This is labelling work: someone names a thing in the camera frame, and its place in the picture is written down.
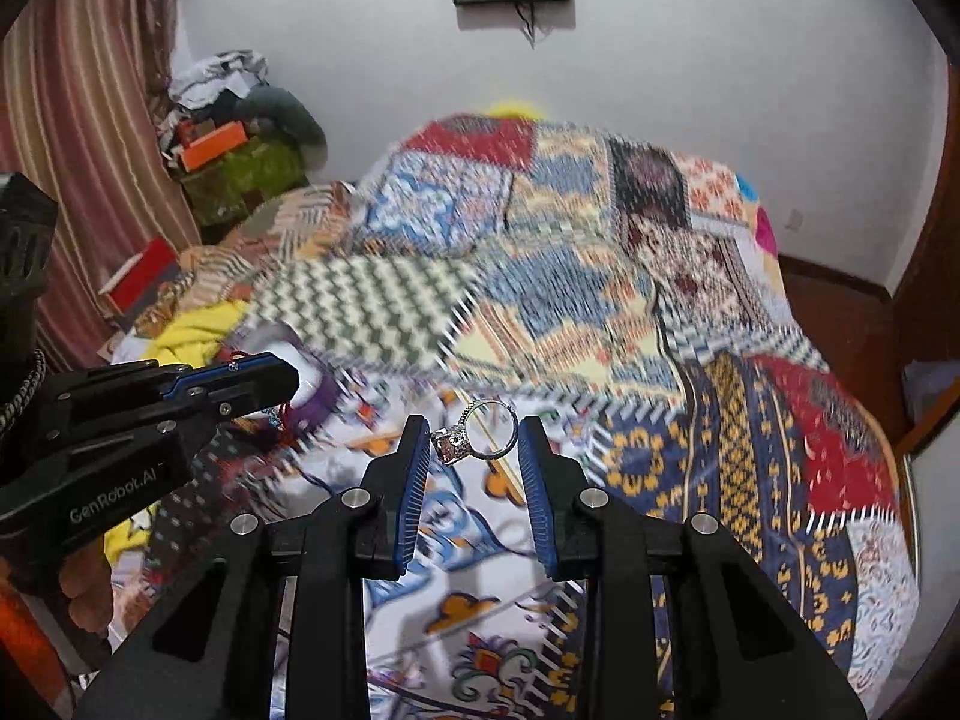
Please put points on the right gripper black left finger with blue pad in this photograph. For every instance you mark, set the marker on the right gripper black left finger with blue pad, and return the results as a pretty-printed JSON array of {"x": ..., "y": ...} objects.
[{"x": 207, "y": 648}]

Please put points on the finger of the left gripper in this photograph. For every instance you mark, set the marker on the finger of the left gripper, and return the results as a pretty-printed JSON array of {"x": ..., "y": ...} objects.
[
  {"x": 213, "y": 408},
  {"x": 267, "y": 373}
]

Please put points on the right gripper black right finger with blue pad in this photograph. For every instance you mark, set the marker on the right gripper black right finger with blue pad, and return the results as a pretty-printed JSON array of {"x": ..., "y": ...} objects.
[{"x": 739, "y": 650}]

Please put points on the person's hand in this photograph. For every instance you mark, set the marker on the person's hand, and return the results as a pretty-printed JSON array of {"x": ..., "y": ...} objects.
[{"x": 85, "y": 581}]

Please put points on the purple heart-shaped tin box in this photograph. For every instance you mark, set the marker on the purple heart-shaped tin box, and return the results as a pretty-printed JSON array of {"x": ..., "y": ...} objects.
[{"x": 317, "y": 394}]

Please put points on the yellow cloth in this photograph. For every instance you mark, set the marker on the yellow cloth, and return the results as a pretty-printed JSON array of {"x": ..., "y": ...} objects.
[{"x": 191, "y": 339}]

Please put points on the red and white box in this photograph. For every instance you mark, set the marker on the red and white box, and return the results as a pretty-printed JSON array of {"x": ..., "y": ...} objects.
[{"x": 137, "y": 283}]

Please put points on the striped patchwork blanket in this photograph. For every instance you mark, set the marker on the striped patchwork blanket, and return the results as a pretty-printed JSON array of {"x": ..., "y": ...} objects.
[{"x": 302, "y": 224}]

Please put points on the green patterned box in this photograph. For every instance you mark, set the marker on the green patterned box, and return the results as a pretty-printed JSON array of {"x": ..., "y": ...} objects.
[{"x": 231, "y": 187}]

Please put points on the orange box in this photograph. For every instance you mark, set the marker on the orange box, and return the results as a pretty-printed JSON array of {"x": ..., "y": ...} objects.
[{"x": 211, "y": 146}]

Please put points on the colourful patchwork bedspread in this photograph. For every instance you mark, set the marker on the colourful patchwork bedspread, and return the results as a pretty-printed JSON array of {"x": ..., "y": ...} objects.
[{"x": 631, "y": 299}]

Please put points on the pile of clothes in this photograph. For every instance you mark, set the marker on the pile of clothes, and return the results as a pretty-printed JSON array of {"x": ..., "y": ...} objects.
[{"x": 233, "y": 87}]

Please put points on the yellow object behind bed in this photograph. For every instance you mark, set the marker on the yellow object behind bed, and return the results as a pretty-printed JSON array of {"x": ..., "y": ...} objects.
[{"x": 515, "y": 109}]

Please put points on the red striped curtain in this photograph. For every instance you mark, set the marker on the red striped curtain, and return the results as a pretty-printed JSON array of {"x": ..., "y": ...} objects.
[{"x": 84, "y": 90}]

